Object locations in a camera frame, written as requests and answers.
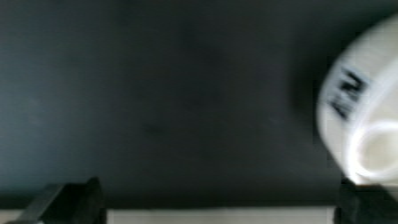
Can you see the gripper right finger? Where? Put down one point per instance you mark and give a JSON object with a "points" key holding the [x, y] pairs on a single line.
{"points": [[366, 205]]}

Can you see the white front fence bar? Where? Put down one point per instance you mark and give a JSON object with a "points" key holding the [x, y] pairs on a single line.
{"points": [[268, 215]]}

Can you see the white round stool seat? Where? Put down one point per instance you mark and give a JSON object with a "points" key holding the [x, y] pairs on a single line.
{"points": [[357, 106]]}

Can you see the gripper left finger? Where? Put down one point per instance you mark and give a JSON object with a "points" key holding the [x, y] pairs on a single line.
{"points": [[69, 204]]}

